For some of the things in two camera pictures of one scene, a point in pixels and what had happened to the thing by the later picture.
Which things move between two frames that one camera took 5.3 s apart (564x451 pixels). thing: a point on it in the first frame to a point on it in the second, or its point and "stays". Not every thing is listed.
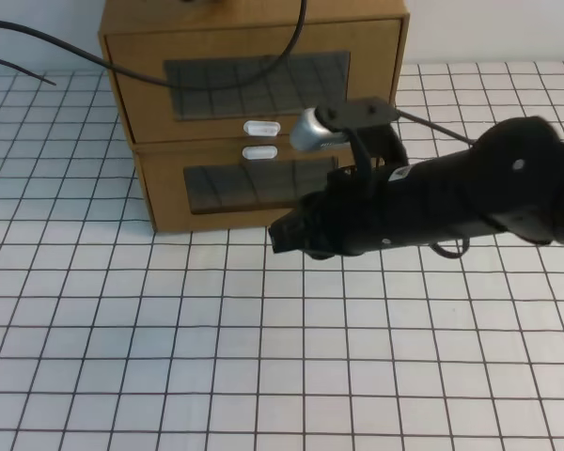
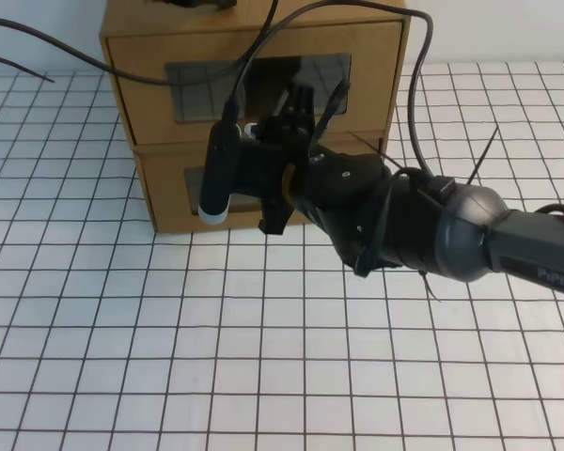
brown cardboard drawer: x=339 y=60 stays
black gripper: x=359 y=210 to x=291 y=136
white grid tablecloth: x=99 y=334 stays
